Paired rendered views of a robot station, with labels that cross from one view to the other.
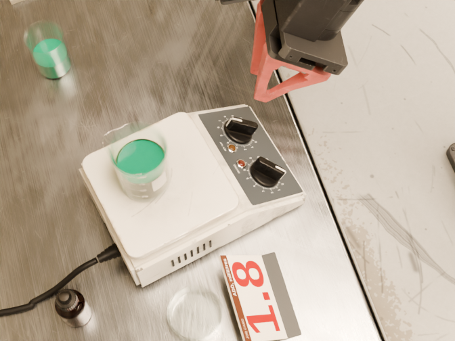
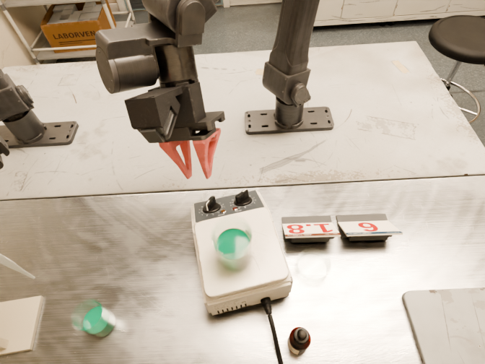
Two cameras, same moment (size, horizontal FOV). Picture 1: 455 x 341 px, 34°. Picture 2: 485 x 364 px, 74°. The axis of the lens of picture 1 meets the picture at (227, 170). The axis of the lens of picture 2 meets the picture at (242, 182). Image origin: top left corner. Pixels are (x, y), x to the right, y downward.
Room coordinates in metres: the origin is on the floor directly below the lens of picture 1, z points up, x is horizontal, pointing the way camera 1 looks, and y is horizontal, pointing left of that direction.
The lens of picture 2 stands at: (0.21, 0.25, 1.42)
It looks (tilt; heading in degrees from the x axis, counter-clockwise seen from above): 53 degrees down; 290
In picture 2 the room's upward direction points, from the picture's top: 5 degrees counter-clockwise
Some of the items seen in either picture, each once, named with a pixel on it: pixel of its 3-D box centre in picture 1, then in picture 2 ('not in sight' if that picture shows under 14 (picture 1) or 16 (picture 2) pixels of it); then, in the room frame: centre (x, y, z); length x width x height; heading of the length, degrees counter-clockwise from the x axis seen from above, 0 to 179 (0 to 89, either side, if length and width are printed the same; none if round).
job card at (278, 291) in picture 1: (260, 295); (309, 226); (0.19, -0.03, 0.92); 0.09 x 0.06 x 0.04; 16
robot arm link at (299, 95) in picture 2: not in sight; (289, 87); (0.29, -0.30, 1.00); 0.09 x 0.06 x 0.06; 143
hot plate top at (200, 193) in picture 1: (160, 183); (239, 248); (0.29, 0.07, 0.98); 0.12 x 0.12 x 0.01; 29
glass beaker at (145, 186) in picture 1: (138, 162); (232, 246); (0.29, 0.08, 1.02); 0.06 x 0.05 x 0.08; 74
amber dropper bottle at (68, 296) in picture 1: (70, 304); (299, 339); (0.18, 0.15, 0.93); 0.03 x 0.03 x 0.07
